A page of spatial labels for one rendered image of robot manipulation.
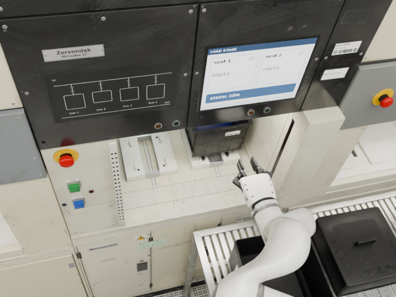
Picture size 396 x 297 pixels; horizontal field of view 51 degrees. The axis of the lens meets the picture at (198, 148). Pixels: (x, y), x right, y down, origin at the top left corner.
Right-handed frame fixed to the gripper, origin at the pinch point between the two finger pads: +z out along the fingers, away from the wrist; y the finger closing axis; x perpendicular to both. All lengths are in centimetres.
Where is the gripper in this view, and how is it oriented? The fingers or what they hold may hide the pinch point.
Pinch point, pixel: (247, 164)
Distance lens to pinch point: 139.6
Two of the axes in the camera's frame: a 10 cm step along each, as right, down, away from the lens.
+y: 9.6, -1.6, 2.3
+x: 0.9, -6.0, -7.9
